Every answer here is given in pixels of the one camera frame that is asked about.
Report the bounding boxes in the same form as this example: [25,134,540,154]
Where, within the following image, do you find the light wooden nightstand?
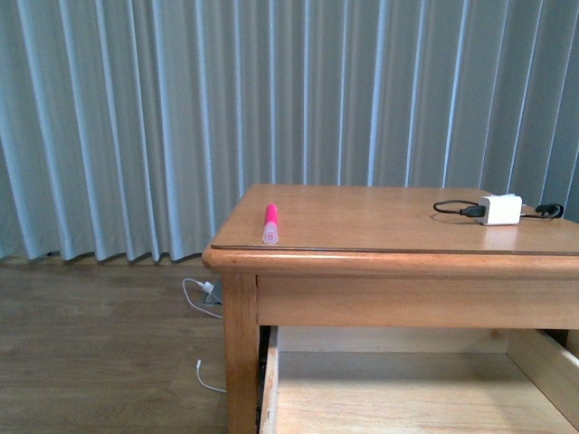
[203,184,578,433]

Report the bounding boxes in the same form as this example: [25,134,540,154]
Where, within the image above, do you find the grey pleated curtain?
[1,1,578,260]

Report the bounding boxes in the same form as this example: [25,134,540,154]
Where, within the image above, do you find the pink marker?
[262,203,279,245]

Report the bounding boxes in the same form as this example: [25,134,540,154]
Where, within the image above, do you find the wooden drawer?
[259,326,578,433]

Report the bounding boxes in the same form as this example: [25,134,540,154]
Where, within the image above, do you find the grey floor socket box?
[201,281,223,307]

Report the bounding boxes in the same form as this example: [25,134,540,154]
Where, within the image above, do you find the black usb cable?
[432,200,565,220]

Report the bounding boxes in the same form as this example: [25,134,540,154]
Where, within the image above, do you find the white power adapter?
[477,193,523,226]

